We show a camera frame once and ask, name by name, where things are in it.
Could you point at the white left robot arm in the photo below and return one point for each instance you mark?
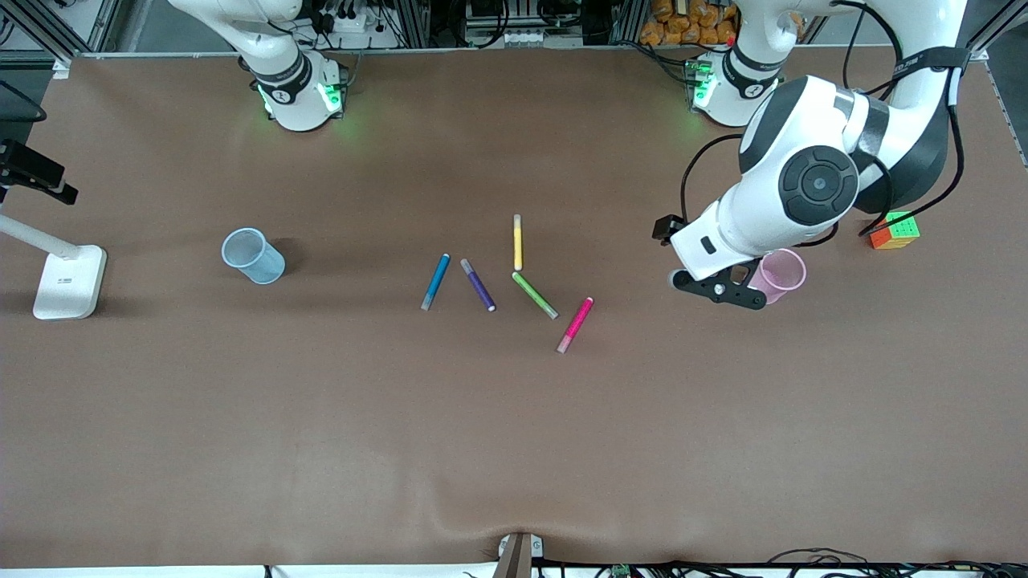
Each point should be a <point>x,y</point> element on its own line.
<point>811,185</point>

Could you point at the pink marker pen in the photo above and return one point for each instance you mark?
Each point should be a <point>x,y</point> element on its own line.
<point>576,324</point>

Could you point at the translucent blue plastic cup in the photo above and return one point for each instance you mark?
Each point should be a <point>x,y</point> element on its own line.
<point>255,261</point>

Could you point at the orange mesh bag of items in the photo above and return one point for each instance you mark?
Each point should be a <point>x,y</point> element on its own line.
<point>683,24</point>

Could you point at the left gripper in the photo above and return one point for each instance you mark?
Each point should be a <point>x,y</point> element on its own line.
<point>663,227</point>

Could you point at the yellow marker pen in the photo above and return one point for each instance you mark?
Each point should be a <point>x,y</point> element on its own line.
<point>518,245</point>

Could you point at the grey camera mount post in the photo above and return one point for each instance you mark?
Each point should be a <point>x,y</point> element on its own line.
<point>518,555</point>

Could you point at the translucent pink plastic cup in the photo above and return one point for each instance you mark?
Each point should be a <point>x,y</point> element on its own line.
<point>783,277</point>

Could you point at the white power strip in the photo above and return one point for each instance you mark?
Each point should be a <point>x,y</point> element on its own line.
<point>353,22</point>

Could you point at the white lamp stand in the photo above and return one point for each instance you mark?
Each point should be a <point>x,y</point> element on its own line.
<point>71,281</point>

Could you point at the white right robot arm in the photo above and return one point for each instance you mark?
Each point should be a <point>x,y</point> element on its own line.
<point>297,104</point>

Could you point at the green marker pen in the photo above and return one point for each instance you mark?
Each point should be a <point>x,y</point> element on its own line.
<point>534,295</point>

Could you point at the blue marker pen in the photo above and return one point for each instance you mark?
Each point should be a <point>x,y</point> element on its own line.
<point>436,281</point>

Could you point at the purple marker pen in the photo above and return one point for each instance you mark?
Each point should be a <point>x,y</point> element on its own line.
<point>478,286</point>

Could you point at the multicolour puzzle cube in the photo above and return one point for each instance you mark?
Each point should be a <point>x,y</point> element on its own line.
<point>901,233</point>

